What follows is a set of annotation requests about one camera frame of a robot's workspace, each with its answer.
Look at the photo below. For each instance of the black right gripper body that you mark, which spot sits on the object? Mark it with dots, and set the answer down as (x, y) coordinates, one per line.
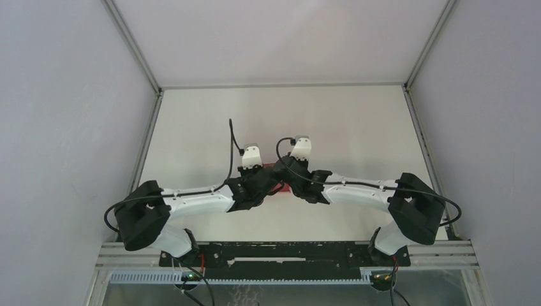
(303, 164)

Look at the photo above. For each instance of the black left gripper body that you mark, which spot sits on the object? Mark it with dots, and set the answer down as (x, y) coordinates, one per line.
(245, 174)

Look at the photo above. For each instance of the pink cardboard box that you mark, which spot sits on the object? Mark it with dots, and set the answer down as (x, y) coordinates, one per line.
(280, 187)

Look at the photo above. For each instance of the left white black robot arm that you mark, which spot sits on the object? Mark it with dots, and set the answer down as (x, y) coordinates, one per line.
(145, 216)

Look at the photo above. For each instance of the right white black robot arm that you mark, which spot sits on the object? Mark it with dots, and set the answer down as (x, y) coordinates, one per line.
(414, 208)

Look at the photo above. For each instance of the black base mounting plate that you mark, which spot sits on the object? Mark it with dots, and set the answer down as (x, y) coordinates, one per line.
(268, 270)

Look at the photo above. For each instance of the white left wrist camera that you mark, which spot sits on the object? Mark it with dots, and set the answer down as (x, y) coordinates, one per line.
(251, 157)

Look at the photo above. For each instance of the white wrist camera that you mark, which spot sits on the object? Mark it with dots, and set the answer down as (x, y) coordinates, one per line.
(302, 148)
(251, 157)

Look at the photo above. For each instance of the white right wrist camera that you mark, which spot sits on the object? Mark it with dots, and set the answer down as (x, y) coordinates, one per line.
(302, 148)

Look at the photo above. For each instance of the white slotted cable duct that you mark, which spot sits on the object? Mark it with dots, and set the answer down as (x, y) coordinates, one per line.
(165, 277)

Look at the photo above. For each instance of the aluminium front frame rail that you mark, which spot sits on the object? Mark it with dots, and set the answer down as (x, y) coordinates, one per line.
(445, 255)

